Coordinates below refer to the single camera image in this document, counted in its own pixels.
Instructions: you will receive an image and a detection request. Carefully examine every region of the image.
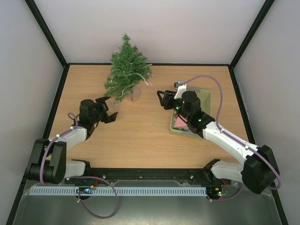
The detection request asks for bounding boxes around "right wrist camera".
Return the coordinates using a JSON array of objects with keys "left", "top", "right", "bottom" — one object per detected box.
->
[{"left": 174, "top": 81, "right": 187, "bottom": 99}]

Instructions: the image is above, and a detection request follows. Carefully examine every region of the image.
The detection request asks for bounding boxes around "white slotted cable duct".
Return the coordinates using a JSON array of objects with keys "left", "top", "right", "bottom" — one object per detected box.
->
[{"left": 29, "top": 187, "right": 207, "bottom": 196}]

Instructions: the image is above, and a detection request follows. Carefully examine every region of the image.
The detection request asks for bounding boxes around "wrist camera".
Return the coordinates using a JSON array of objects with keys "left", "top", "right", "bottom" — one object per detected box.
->
[
  {"left": 99, "top": 101, "right": 109, "bottom": 112},
  {"left": 174, "top": 81, "right": 187, "bottom": 99}
]

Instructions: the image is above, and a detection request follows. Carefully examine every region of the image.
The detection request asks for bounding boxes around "black aluminium front rail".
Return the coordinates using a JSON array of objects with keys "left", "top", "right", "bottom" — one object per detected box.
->
[{"left": 23, "top": 167, "right": 270, "bottom": 181}]

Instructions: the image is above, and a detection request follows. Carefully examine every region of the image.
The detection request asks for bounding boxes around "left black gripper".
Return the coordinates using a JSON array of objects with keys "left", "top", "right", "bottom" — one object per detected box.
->
[{"left": 91, "top": 97, "right": 118, "bottom": 124}]

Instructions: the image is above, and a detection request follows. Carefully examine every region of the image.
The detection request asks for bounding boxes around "green perforated plastic basket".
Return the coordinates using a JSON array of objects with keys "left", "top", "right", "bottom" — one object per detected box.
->
[{"left": 169, "top": 85, "right": 212, "bottom": 136}]

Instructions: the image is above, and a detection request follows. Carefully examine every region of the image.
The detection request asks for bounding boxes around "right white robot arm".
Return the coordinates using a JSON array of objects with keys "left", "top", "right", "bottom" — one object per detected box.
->
[{"left": 157, "top": 90, "right": 280, "bottom": 194}]

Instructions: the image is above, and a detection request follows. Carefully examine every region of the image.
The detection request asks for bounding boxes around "clear string light garland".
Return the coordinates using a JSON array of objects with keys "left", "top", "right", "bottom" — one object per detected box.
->
[{"left": 107, "top": 51, "right": 154, "bottom": 99}]

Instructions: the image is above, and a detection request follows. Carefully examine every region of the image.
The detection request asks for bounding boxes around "pink fabric triangle ornament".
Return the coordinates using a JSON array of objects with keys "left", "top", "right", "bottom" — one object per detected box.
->
[{"left": 173, "top": 117, "right": 187, "bottom": 128}]

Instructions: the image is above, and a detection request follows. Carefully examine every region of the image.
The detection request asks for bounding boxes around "purple cable loop front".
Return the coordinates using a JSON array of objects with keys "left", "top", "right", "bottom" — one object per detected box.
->
[{"left": 76, "top": 175, "right": 120, "bottom": 219}]

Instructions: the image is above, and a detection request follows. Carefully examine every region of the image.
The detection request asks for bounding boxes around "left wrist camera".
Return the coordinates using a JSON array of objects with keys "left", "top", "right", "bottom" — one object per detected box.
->
[{"left": 99, "top": 101, "right": 109, "bottom": 112}]

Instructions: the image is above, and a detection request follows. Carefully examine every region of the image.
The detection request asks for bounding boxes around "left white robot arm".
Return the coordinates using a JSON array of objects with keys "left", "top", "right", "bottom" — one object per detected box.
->
[{"left": 25, "top": 97, "right": 118, "bottom": 184}]

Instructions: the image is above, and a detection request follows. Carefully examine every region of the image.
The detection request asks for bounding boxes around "small green christmas tree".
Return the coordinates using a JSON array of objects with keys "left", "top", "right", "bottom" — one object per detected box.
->
[{"left": 103, "top": 33, "right": 153, "bottom": 103}]

